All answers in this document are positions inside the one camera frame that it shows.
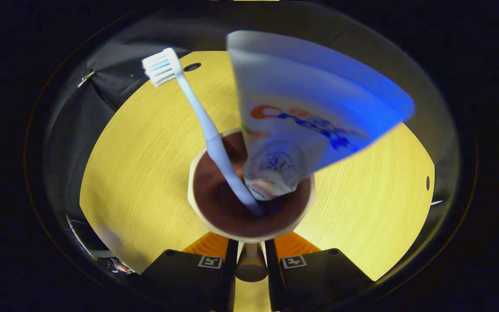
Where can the wooden desktop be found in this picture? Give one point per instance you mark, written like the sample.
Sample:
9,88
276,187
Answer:
145,151

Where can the light blue toothbrush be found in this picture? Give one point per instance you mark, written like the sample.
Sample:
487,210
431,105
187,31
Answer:
202,117

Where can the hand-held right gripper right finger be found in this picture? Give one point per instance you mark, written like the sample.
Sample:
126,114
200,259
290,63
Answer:
271,281

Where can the white toothpaste tube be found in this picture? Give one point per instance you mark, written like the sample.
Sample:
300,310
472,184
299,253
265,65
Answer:
301,95

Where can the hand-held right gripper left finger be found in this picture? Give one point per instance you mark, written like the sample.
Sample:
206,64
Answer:
231,277

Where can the white cloth clip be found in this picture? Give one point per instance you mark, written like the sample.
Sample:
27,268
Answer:
86,79

